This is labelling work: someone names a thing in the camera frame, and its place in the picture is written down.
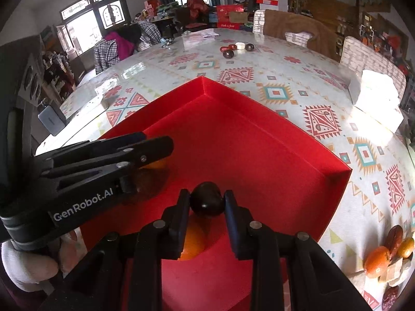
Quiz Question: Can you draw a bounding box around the pink jacket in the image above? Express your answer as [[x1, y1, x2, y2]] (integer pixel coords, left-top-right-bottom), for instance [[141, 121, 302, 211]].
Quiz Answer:
[[105, 26, 141, 62]]

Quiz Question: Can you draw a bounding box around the white tissue box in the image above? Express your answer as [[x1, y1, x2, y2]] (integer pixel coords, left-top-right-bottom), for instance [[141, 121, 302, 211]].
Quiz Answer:
[[348, 69, 404, 133]]

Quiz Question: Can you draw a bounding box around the grey metal box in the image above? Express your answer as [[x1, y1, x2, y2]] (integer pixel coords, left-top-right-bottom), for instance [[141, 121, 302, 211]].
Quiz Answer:
[[37, 104, 67, 137]]

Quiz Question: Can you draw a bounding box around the red gift box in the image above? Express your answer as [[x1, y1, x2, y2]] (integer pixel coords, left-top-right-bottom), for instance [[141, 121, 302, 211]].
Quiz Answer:
[[217, 5, 245, 30]]

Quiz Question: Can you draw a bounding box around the red date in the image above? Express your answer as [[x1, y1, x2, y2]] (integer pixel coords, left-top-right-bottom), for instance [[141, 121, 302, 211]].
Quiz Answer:
[[385, 225, 404, 260]]

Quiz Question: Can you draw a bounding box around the orange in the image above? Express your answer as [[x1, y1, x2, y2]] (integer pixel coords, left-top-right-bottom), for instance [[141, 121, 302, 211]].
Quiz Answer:
[[364, 246, 390, 279], [180, 218, 208, 261], [131, 159, 171, 203]]

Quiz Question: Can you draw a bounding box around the brown blanket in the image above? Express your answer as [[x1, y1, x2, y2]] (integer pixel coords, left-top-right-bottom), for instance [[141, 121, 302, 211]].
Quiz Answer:
[[263, 9, 341, 63]]

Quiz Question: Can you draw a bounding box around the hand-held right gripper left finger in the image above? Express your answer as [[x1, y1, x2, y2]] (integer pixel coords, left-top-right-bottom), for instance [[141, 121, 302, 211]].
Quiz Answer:
[[39, 188, 191, 311]]

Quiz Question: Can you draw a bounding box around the person's left hand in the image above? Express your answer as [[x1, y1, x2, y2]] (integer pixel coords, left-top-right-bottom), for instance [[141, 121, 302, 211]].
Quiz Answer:
[[1, 236, 60, 294]]

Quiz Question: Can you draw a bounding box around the dark red fruit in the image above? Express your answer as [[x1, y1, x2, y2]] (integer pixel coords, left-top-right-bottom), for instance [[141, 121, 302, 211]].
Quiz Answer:
[[382, 287, 399, 311]]

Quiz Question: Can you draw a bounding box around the small yellow-green fruit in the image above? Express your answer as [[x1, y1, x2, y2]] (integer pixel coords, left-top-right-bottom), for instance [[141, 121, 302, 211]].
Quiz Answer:
[[396, 237, 415, 260]]

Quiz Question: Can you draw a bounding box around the plaid garment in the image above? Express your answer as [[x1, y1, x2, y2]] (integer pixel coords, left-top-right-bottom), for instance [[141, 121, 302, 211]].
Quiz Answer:
[[94, 38, 119, 74]]

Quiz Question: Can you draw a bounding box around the red cardboard box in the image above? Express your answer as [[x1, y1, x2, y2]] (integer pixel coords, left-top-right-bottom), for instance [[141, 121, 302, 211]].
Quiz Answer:
[[79, 75, 353, 311]]

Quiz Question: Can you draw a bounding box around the shelf of goods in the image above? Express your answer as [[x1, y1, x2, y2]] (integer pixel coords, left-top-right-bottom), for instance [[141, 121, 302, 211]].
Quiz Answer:
[[357, 13, 410, 68]]

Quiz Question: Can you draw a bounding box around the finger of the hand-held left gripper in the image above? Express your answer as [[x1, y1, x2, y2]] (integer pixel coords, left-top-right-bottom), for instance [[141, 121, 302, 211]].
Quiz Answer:
[[39, 161, 140, 201], [34, 132, 175, 177]]

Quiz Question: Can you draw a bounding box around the red cloth bundle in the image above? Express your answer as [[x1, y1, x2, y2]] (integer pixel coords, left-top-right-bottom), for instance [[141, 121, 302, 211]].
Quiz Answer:
[[186, 0, 210, 15]]

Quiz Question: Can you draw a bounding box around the arched pane window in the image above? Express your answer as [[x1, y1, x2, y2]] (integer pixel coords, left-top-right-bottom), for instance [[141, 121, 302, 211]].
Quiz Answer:
[[60, 0, 132, 55]]

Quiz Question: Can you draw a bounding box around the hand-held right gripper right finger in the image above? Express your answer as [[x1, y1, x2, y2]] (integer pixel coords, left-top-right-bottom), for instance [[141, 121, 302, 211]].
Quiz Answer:
[[224, 189, 373, 311]]

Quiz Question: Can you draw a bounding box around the white brick-patterned chair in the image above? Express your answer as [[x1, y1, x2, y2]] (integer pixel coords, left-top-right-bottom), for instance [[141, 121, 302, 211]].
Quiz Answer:
[[340, 36, 407, 95], [253, 9, 316, 48]]

